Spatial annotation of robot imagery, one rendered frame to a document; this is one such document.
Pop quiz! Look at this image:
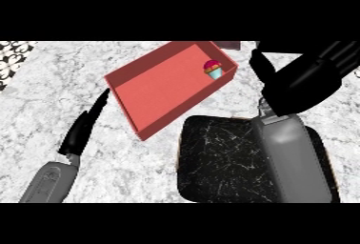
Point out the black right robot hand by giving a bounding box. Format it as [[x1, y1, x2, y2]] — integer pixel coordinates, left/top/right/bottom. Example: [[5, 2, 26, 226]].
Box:
[[247, 41, 360, 117]]

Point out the cupcake with blue wrapper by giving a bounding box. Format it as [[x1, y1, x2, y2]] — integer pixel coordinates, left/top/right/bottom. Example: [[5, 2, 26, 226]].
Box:
[[202, 59, 225, 81]]

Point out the black speckled box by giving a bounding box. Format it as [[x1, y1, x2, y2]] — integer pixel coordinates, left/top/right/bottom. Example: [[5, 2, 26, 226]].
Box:
[[174, 114, 342, 204]]

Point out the red rectangular tray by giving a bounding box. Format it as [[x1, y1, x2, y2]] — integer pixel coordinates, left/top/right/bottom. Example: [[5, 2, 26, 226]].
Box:
[[103, 41, 240, 142]]

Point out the black and white patterned mat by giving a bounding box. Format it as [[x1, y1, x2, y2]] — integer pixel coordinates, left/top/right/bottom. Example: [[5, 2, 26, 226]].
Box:
[[0, 41, 39, 93]]

